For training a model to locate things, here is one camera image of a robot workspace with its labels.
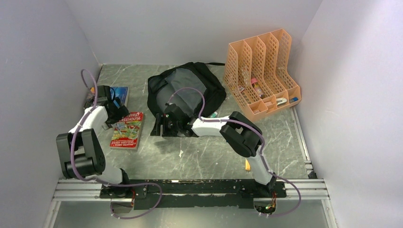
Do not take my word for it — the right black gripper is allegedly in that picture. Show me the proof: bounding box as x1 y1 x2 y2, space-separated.
150 114 181 137

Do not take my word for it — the red treehouse book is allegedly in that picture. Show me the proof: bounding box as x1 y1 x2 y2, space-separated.
110 112 144 150

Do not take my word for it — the black student backpack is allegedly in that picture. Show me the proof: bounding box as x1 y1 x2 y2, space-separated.
147 62 227 118

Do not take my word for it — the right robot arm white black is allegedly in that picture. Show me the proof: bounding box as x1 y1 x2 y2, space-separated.
150 104 277 197

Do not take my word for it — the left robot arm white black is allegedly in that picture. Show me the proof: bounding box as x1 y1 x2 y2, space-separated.
56 85 132 198

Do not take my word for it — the blue orange paperback book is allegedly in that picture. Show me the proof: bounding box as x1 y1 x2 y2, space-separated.
83 87 129 109

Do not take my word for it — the green capped white marker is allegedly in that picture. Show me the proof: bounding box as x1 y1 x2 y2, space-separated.
210 112 218 118

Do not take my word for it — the yellow highlighter marker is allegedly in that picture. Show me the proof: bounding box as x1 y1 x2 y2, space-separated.
245 159 251 171

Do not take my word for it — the pink capped bottle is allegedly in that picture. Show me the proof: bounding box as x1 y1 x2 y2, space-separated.
250 77 265 99

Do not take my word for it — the orange plastic file organizer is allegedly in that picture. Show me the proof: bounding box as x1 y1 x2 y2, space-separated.
223 29 302 122

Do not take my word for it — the silver stapler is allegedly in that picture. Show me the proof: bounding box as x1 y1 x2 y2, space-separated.
276 97 288 107

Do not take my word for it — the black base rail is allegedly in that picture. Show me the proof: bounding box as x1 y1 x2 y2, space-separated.
99 179 287 210

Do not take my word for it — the aluminium frame rail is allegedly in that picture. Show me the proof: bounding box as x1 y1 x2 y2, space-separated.
52 179 330 202

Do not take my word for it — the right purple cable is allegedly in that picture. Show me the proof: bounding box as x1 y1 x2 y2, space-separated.
167 87 302 218

